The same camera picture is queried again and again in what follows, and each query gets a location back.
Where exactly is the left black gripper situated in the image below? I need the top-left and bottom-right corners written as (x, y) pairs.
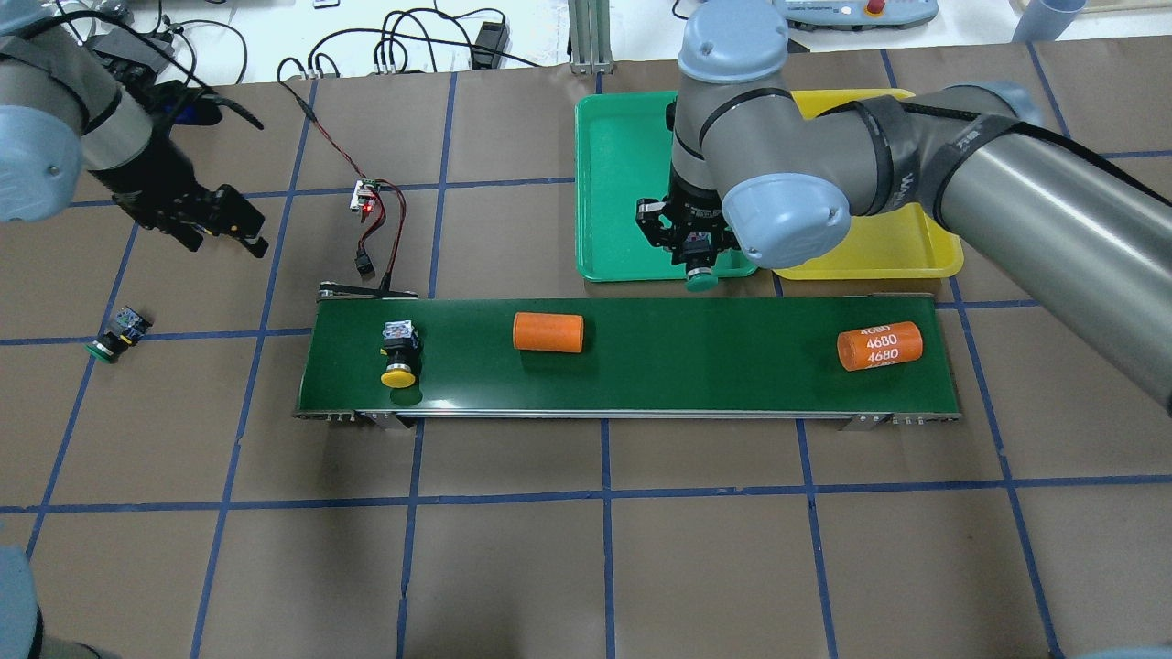
top-left (114, 185), bottom-right (270, 259)

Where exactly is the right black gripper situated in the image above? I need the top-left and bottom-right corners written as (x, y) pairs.
top-left (636, 185), bottom-right (741, 266)

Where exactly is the plain orange cylinder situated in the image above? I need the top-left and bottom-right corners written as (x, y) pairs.
top-left (512, 311), bottom-right (585, 354)

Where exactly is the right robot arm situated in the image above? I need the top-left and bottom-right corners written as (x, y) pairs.
top-left (634, 1), bottom-right (1171, 407)

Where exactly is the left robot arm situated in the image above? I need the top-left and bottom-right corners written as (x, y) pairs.
top-left (1, 1), bottom-right (268, 258)

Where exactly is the green plastic tray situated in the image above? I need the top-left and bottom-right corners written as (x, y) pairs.
top-left (575, 91), bottom-right (762, 283)

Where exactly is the green conveyor belt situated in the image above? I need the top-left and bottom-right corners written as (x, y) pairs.
top-left (294, 295), bottom-right (961, 424)

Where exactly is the yellow plastic tray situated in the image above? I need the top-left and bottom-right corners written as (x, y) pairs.
top-left (774, 89), bottom-right (965, 281)

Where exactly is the orange 4680 labelled cylinder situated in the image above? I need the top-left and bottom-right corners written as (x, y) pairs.
top-left (836, 321), bottom-right (925, 372)

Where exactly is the blue teach pendant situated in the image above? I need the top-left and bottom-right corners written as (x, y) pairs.
top-left (771, 1), bottom-right (940, 32)

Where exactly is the black power adapter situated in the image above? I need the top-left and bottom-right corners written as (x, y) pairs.
top-left (472, 20), bottom-right (509, 70)

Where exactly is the blue plastic cup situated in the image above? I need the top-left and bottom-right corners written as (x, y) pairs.
top-left (1010, 0), bottom-right (1088, 43)

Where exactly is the red black power cable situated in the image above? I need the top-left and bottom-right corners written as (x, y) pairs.
top-left (275, 79), bottom-right (408, 295)

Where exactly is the aluminium frame post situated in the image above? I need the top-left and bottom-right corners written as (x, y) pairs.
top-left (568, 0), bottom-right (614, 76)

